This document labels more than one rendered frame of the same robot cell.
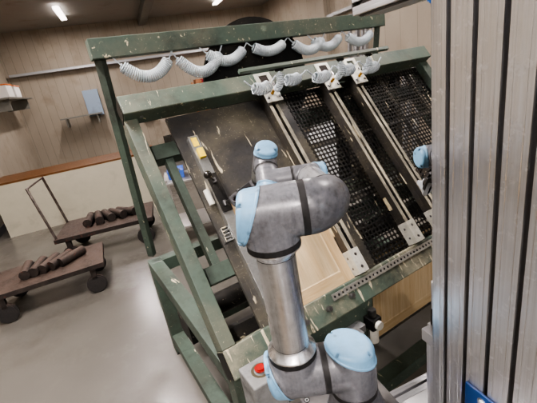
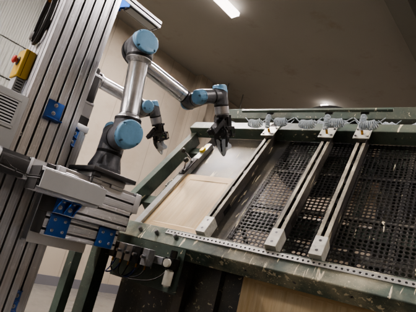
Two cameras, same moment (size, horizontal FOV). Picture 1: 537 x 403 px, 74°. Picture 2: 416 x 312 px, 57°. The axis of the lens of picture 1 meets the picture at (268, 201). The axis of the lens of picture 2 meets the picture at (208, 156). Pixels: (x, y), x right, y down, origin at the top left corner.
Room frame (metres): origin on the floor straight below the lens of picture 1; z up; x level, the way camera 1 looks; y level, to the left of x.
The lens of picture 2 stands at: (0.48, -2.32, 0.78)
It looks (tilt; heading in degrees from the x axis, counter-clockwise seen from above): 15 degrees up; 64
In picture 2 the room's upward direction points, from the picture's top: 14 degrees clockwise
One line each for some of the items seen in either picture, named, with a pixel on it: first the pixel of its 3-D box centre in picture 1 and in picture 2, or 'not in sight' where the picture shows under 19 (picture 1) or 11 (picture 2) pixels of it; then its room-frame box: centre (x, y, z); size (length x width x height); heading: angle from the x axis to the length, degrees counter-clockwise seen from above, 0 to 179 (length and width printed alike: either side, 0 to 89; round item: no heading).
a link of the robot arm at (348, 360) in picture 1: (348, 362); not in sight; (0.68, -0.13, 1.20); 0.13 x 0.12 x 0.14; 89
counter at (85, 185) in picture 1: (87, 186); not in sight; (6.55, 3.29, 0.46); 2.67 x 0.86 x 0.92; 109
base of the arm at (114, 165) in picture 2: not in sight; (106, 162); (0.84, -0.60, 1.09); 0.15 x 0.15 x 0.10
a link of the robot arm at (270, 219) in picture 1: (284, 299); not in sight; (0.68, 0.00, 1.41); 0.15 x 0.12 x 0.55; 89
